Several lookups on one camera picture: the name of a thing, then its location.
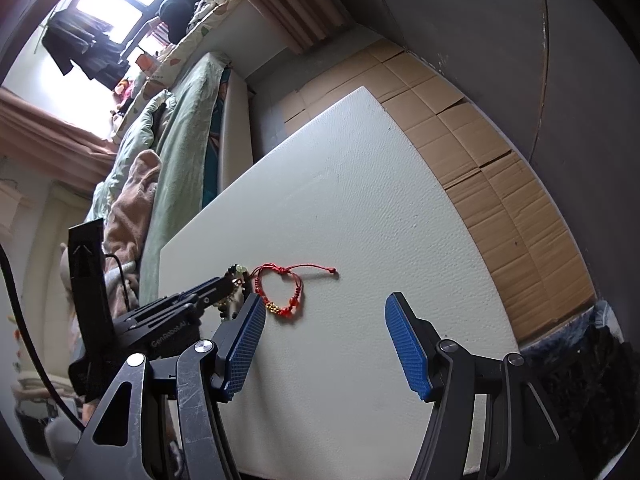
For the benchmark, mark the pink fleece blanket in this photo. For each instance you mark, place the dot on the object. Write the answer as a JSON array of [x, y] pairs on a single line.
[[126, 208]]

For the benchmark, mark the white table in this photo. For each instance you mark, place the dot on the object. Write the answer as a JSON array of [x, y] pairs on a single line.
[[349, 200]]

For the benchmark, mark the flattened cardboard sheets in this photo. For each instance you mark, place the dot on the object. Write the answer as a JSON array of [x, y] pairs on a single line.
[[529, 252]]

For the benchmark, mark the green bed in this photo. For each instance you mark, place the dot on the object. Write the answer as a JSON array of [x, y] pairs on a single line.
[[204, 149]]

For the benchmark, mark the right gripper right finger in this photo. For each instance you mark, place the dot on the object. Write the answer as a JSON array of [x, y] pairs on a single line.
[[520, 440]]

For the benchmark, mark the hanging black garment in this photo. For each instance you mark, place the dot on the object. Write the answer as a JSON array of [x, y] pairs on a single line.
[[75, 38]]

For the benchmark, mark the light green duvet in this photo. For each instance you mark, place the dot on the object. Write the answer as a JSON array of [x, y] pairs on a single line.
[[143, 134]]

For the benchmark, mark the black clothing pile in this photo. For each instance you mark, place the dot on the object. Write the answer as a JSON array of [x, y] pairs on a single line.
[[176, 15]]

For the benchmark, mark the pink curtain left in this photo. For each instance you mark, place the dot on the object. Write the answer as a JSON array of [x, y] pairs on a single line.
[[57, 149]]

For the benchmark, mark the dark wardrobe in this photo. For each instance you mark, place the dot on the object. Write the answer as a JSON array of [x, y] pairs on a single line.
[[561, 82]]

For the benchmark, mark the floral window seat cushion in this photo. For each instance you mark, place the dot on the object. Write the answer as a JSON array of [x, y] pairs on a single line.
[[207, 15]]

